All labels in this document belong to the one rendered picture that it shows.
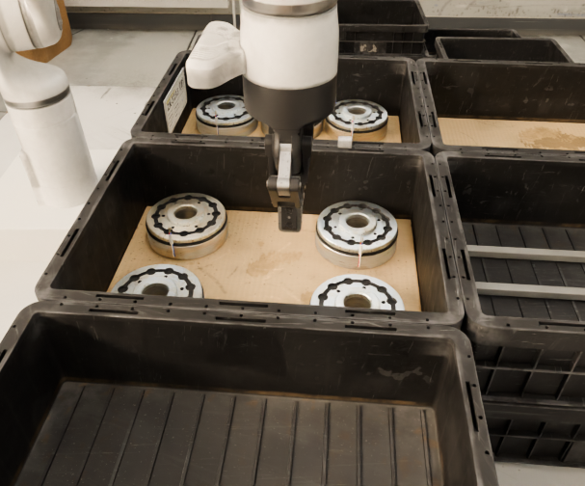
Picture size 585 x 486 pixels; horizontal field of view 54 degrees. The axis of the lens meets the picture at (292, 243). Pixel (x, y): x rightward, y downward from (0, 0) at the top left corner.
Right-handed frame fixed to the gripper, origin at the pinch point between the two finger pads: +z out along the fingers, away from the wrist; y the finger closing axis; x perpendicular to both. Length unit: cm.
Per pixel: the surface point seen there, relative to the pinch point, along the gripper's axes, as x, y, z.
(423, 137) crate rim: -15.3, 24.8, 5.2
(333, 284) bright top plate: -4.6, 3.3, 12.3
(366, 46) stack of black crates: -13, 164, 47
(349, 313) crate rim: -6.0, -7.6, 5.2
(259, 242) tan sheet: 5.2, 13.4, 15.2
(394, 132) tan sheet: -13.6, 44.1, 15.3
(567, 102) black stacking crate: -42, 50, 12
